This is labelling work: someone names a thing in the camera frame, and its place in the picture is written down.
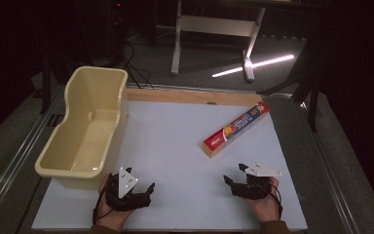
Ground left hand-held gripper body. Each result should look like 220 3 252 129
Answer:
104 167 152 213

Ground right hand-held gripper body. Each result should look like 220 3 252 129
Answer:
231 161 283 201

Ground person's right hand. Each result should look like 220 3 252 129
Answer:
243 175 282 223

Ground person's left hand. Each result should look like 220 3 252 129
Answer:
94 173 134 232

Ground long red blue cardboard box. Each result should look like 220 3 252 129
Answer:
201 100 271 159

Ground cream plastic tub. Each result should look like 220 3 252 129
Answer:
34 65 130 191

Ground wooden board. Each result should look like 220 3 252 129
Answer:
125 88 264 107

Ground black stand legs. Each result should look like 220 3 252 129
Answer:
256 73 321 133

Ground dark equipment tower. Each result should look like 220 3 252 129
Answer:
107 0 129 67

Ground white metal stand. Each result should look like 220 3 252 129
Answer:
170 0 267 83

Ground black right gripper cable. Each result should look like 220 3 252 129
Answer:
268 181 284 219

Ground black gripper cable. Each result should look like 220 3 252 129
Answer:
92 180 115 226
268 181 284 219

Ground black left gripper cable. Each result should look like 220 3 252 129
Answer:
92 180 115 226

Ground metal floor rail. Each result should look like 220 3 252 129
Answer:
299 101 362 234
0 85 65 226

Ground black floor cables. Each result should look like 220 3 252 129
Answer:
122 41 156 90

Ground dark metal post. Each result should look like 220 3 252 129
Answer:
40 48 54 115

